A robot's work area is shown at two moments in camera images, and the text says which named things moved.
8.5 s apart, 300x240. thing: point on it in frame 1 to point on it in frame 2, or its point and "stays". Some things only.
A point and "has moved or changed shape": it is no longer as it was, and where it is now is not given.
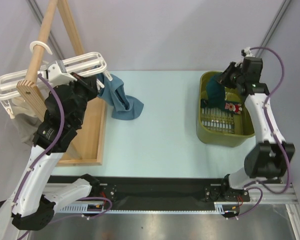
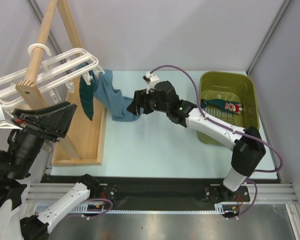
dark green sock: (215, 94) has moved or changed shape
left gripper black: (90, 83) to (52, 121)
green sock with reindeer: (233, 107) stays
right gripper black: (230, 75) to (140, 100)
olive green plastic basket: (219, 126) stays
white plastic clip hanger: (93, 64) has moved or changed shape
